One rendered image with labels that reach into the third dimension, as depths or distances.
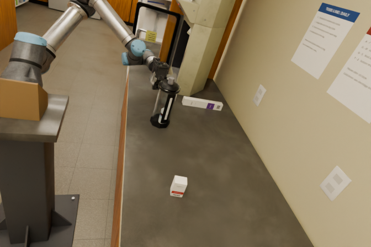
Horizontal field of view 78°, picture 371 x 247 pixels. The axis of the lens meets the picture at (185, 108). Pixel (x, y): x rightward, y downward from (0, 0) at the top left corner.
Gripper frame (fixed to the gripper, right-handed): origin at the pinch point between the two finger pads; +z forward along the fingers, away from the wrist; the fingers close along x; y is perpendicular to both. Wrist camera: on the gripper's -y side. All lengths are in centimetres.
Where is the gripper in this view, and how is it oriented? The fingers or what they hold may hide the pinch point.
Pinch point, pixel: (166, 86)
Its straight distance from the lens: 117.0
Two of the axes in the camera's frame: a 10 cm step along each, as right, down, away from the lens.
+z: 4.1, 5.7, -7.1
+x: 8.7, -0.1, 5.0
